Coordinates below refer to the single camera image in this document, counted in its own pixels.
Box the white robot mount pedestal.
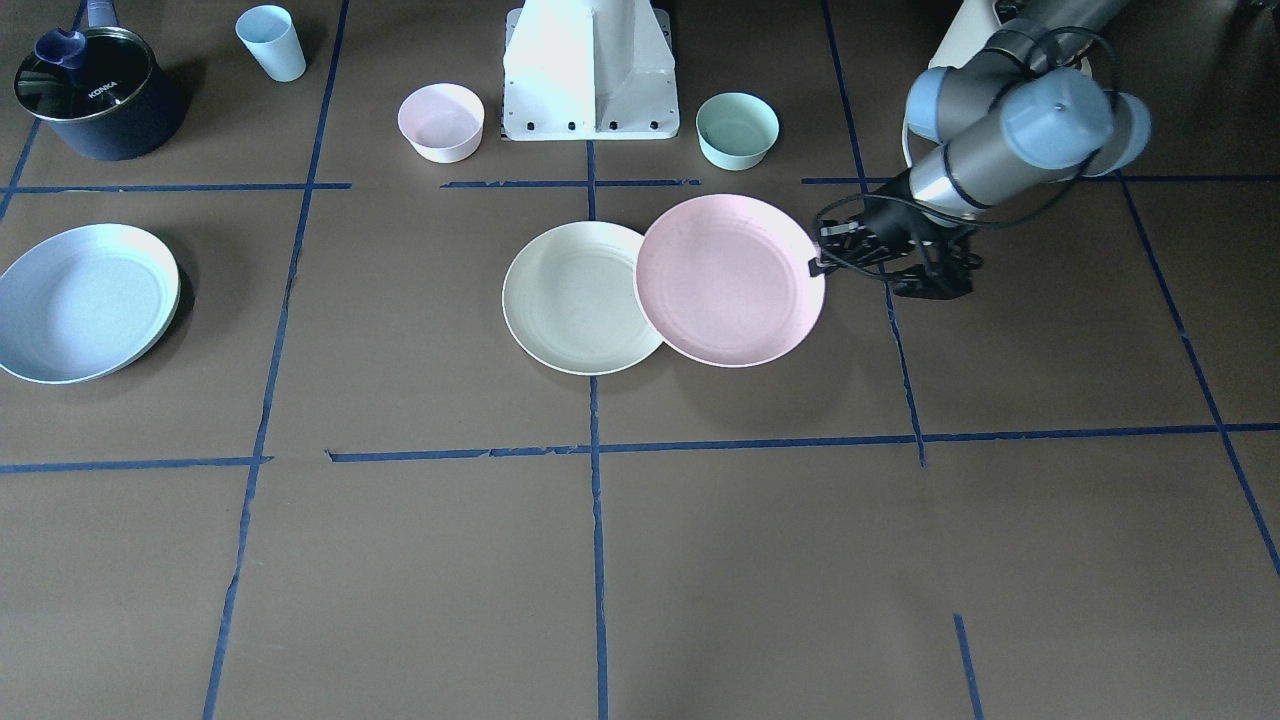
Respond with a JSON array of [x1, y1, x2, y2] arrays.
[[500, 1, 681, 142]]

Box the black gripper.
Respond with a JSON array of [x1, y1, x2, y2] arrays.
[[806, 200, 946, 278]]

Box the light blue plate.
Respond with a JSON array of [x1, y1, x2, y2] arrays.
[[1, 223, 180, 386]]

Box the pink bowl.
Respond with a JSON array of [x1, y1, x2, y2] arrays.
[[397, 83, 486, 164]]

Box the green bowl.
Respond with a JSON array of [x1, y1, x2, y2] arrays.
[[695, 92, 781, 170]]

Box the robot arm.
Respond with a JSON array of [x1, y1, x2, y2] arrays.
[[809, 1, 1152, 299]]

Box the dark blue saucepan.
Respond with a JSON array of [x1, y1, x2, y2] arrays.
[[13, 1, 187, 161]]

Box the cream white plate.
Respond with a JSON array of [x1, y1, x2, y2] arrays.
[[502, 222, 663, 375]]

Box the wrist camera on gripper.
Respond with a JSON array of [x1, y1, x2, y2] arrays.
[[888, 243, 986, 301]]

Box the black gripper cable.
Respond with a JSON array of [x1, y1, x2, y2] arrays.
[[812, 26, 1121, 275]]

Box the pink plate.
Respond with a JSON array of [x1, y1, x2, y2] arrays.
[[635, 193, 826, 368]]

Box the light blue cup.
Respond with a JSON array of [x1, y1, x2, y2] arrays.
[[236, 5, 306, 82]]

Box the cream toaster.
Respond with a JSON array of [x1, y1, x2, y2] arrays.
[[901, 0, 1096, 170]]

